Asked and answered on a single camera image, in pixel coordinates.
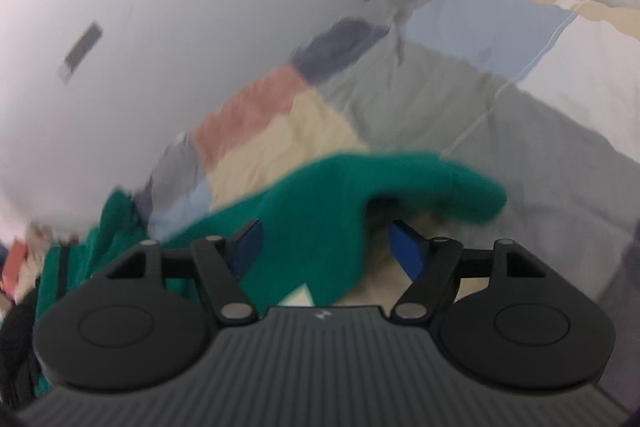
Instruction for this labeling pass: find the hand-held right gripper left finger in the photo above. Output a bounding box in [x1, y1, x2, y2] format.
[106, 219, 265, 326]

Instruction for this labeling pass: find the green hoodie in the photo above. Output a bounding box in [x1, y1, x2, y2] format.
[34, 151, 509, 400]

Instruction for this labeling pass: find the grey wall switch plate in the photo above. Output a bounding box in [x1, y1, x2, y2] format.
[56, 21, 104, 83]

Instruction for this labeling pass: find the pile of folded clothes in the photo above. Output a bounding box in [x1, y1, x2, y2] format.
[0, 221, 83, 304]

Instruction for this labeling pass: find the black puffer jacket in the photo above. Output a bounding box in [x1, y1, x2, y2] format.
[0, 291, 47, 410]

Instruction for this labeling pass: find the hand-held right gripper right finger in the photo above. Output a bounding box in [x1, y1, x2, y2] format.
[387, 219, 549, 326]

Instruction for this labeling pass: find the patchwork quilt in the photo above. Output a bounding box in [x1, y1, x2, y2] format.
[132, 0, 640, 308]

